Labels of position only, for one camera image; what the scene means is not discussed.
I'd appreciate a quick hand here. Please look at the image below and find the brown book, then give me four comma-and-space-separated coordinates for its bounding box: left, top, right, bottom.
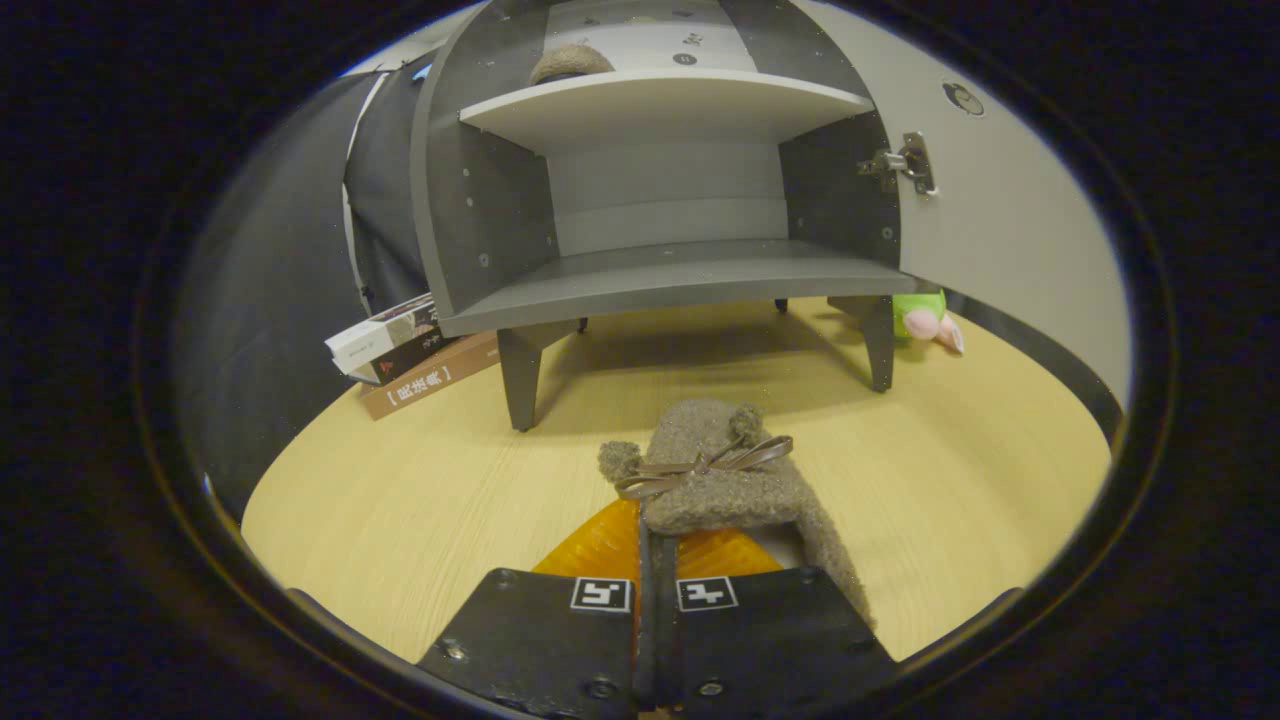
360, 330, 502, 421

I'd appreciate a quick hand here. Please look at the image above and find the brown fuzzy slipper shoe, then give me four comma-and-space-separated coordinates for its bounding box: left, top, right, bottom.
598, 400, 876, 631
528, 43, 616, 86

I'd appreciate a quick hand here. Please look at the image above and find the grey shoe cabinet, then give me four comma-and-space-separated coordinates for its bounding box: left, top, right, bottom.
410, 0, 921, 433

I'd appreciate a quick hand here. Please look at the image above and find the green and pink plush toy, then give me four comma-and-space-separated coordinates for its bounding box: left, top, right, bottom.
891, 288, 967, 356

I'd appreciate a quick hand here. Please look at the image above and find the black backdrop cloth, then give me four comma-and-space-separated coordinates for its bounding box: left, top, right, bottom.
170, 55, 441, 521

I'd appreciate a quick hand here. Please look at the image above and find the black book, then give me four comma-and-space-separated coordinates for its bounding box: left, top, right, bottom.
350, 325, 463, 387

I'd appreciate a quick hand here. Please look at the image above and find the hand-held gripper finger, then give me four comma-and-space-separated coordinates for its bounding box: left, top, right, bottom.
415, 498, 657, 720
655, 527, 901, 716

